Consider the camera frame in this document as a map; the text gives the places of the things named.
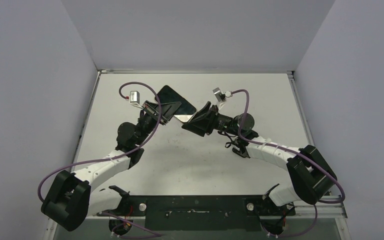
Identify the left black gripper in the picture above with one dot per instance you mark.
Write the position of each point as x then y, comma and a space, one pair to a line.
167, 110

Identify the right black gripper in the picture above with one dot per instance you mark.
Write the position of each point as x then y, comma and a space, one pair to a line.
208, 120

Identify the black phone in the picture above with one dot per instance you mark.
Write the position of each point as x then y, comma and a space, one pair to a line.
168, 95
241, 151

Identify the beige phone case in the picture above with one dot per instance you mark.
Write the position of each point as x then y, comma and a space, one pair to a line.
184, 118

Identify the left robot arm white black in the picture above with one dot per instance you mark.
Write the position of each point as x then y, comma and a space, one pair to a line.
73, 196

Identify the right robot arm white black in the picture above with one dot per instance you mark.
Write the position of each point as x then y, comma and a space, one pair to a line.
310, 175

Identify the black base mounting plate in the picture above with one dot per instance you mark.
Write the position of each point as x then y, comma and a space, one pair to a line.
196, 213

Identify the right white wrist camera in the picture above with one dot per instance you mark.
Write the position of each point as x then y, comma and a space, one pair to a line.
221, 97

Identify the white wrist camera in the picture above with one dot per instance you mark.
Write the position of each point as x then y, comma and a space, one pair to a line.
221, 97
134, 99

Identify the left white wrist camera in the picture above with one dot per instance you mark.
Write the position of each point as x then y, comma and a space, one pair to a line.
134, 99

